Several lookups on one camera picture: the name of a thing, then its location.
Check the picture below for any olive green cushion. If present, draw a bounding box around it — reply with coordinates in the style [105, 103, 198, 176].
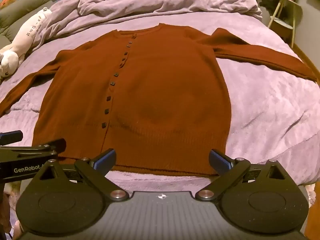
[0, 0, 67, 43]

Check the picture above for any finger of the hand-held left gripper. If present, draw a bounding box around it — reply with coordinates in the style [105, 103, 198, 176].
[0, 138, 67, 164]
[0, 130, 23, 146]

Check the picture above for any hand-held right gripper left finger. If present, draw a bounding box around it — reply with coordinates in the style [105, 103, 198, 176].
[37, 149, 128, 202]

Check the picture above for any rust brown buttoned cardigan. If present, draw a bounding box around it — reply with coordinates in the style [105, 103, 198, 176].
[0, 23, 317, 177]

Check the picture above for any crumpled purple duvet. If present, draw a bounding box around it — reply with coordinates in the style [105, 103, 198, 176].
[32, 0, 263, 53]

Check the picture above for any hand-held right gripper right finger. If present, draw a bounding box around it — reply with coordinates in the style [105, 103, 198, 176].
[196, 149, 288, 202]

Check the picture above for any long white plush toy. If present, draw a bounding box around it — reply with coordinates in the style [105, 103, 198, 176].
[0, 7, 53, 79]

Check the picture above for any pale two-tier side table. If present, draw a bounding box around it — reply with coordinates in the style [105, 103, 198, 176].
[267, 0, 300, 48]

